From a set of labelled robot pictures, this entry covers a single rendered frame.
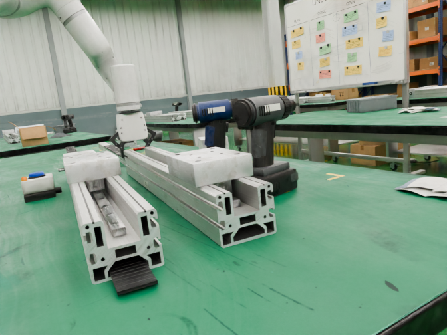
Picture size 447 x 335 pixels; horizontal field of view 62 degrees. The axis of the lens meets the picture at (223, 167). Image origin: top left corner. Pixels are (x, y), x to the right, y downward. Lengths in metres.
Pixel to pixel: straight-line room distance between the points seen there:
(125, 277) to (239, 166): 0.27
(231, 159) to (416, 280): 0.33
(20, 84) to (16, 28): 1.53
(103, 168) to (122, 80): 0.56
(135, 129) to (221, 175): 0.76
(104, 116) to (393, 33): 10.18
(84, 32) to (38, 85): 11.04
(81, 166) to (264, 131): 0.39
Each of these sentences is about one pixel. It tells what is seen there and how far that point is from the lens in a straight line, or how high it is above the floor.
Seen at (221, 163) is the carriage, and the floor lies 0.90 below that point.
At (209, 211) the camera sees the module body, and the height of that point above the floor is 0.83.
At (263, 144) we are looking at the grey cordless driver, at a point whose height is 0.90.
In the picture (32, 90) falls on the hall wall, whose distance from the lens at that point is 12.39.
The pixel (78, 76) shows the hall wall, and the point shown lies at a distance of 12.54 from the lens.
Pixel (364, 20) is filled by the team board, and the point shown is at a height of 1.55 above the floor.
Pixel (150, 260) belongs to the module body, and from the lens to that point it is 0.55.
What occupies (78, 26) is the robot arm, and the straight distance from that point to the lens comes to 1.36.
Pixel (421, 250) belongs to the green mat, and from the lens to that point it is 0.57.
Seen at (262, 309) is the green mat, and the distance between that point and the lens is 0.43.
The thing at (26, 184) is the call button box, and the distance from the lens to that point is 1.16.
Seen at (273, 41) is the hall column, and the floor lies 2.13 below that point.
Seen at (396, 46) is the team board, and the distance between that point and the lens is 3.69.
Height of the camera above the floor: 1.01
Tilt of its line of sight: 11 degrees down
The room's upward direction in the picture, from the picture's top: 6 degrees counter-clockwise
